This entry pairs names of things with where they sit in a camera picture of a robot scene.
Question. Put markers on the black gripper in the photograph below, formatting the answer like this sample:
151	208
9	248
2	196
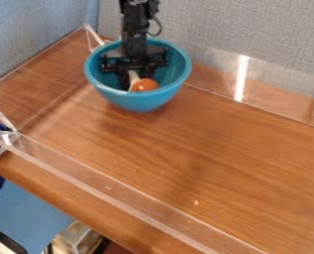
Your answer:
135	55

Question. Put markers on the brown toy mushroom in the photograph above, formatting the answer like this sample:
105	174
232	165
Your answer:
141	84

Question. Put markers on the blue bowl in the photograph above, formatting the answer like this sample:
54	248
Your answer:
169	76

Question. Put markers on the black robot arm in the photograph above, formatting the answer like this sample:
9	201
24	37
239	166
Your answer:
139	12

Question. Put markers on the clear acrylic barrier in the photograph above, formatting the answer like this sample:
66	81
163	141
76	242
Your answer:
210	176

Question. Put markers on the clutter under the table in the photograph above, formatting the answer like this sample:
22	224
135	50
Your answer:
78	239

